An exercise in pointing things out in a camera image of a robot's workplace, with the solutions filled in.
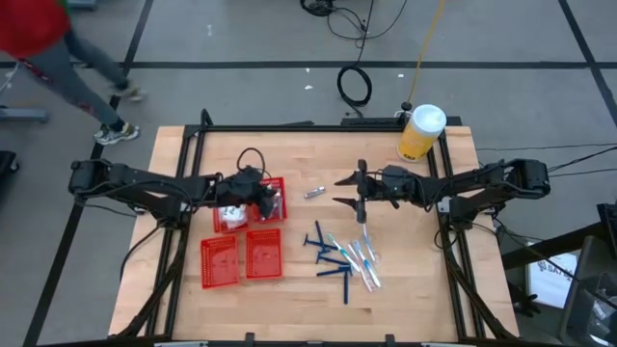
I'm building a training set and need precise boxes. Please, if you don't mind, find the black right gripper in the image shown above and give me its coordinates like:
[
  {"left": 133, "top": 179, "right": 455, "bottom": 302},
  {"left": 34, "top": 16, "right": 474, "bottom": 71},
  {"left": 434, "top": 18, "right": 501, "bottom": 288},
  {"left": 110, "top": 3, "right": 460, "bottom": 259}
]
[{"left": 332, "top": 159, "right": 416, "bottom": 224}]

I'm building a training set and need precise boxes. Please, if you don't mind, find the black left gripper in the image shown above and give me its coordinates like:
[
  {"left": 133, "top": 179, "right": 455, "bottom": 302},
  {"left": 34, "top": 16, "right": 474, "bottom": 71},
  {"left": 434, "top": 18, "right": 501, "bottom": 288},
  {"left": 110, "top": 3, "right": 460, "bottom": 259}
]
[{"left": 214, "top": 165, "right": 282, "bottom": 219}]

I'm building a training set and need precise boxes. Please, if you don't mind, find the red white toothbrush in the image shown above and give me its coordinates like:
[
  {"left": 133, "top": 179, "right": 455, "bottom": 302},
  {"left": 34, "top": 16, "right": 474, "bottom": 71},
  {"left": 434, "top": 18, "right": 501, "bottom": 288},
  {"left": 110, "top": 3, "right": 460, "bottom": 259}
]
[{"left": 345, "top": 242, "right": 377, "bottom": 293}]

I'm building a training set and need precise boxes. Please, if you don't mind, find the red plastic basket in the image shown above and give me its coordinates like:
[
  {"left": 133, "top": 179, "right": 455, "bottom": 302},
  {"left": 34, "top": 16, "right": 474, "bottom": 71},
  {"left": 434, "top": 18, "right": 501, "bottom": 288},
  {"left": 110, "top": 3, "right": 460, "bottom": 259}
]
[
  {"left": 212, "top": 201, "right": 251, "bottom": 235},
  {"left": 250, "top": 176, "right": 289, "bottom": 226},
  {"left": 200, "top": 234, "right": 241, "bottom": 290},
  {"left": 245, "top": 227, "right": 284, "bottom": 281}
]

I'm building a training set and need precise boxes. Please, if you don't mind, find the yellow wipes canister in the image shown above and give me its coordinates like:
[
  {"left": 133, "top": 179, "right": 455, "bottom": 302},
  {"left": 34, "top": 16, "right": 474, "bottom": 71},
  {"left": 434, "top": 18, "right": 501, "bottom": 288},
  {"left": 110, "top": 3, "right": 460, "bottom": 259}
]
[{"left": 396, "top": 103, "right": 448, "bottom": 164}]

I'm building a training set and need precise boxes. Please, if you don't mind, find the black beam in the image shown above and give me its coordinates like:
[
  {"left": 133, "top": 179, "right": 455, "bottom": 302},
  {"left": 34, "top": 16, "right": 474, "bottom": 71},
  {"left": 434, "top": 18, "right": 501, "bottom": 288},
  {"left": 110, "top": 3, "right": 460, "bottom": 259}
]
[{"left": 500, "top": 222, "right": 609, "bottom": 271}]

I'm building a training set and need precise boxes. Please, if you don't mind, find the white printed sign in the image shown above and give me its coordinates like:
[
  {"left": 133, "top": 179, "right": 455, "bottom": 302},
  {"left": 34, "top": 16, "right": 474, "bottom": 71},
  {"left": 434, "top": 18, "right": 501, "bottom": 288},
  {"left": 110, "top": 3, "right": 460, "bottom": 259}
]
[{"left": 524, "top": 250, "right": 578, "bottom": 309}]

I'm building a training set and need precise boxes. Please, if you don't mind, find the black device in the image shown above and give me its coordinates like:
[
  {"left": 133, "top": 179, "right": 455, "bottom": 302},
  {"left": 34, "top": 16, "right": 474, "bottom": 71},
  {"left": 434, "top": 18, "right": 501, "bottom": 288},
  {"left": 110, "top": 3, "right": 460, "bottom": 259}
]
[{"left": 596, "top": 201, "right": 617, "bottom": 242}]

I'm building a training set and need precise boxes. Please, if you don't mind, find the grey floor base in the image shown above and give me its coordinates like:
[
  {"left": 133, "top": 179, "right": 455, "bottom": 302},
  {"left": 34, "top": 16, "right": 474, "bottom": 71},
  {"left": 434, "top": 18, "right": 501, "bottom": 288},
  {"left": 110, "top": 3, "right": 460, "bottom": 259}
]
[{"left": 0, "top": 106, "right": 51, "bottom": 124}]

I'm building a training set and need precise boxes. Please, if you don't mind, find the black object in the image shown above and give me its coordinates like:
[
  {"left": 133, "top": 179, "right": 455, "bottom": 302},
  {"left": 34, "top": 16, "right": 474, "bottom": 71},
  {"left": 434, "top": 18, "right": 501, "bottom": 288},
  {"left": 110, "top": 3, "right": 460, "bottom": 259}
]
[{"left": 0, "top": 149, "right": 20, "bottom": 177}]

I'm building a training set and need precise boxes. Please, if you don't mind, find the person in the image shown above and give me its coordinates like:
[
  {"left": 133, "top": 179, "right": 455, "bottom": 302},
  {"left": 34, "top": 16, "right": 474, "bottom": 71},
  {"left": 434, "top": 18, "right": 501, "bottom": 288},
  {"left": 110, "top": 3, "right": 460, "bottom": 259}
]
[{"left": 0, "top": 0, "right": 146, "bottom": 147}]

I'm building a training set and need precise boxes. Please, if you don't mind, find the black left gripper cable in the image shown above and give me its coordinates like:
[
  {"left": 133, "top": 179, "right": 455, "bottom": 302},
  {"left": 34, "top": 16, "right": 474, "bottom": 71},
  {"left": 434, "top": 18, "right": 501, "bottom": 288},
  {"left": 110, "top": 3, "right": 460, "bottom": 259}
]
[{"left": 235, "top": 147, "right": 267, "bottom": 177}]

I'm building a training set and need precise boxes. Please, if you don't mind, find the black aluminium table frame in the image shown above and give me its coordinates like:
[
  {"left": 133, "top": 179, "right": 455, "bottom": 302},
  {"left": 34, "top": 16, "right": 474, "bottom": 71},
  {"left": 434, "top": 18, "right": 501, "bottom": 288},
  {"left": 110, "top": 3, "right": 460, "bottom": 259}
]
[{"left": 108, "top": 108, "right": 522, "bottom": 347}]

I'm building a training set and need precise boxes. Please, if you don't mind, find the coiled black cable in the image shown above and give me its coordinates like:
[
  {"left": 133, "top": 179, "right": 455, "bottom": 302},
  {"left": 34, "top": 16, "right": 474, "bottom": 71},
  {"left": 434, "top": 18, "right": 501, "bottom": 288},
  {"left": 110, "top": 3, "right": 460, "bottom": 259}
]
[{"left": 335, "top": 65, "right": 374, "bottom": 108}]

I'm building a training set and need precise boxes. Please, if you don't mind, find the thin black cable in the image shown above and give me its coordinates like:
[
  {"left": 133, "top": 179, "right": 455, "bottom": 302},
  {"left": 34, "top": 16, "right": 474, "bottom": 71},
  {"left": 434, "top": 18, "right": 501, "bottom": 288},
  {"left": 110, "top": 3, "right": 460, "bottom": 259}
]
[
  {"left": 326, "top": 0, "right": 411, "bottom": 67},
  {"left": 475, "top": 142, "right": 617, "bottom": 152}
]

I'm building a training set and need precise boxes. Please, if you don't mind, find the black cable bundle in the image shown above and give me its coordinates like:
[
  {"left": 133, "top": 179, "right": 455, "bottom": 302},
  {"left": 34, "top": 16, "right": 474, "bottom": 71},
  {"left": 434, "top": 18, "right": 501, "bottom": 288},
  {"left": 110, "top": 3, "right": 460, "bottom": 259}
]
[{"left": 299, "top": 0, "right": 336, "bottom": 17}]

